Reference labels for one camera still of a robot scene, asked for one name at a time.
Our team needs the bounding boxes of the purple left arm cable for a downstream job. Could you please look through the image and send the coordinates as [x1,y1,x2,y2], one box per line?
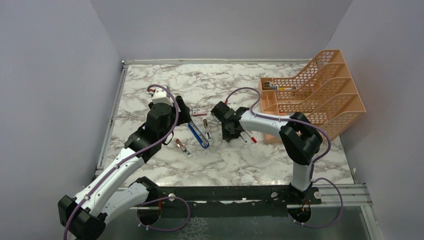
[62,84,192,240]

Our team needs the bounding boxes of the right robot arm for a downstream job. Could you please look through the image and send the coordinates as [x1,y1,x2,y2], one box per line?
[211,101,323,204]

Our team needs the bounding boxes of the peach plastic file organizer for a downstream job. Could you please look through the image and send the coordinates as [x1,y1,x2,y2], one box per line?
[257,49,366,140]

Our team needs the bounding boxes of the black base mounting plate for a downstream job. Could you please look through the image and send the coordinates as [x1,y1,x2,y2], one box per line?
[135,185,322,218]

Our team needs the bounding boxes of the red capped white marker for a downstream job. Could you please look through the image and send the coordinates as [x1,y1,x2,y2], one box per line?
[245,131,257,143]

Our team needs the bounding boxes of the red white staple box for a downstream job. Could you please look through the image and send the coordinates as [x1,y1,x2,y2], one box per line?
[192,107,208,117]

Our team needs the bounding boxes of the blue stapler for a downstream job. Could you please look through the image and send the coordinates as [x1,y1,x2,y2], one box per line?
[188,121,210,149]

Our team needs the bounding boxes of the black binder clips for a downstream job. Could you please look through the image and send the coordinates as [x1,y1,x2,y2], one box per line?
[262,81,279,91]

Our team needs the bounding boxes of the small pink stapler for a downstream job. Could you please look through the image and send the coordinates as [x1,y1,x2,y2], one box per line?
[174,138,192,158]

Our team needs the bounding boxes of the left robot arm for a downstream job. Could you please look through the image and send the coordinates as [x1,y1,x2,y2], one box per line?
[58,95,191,240]

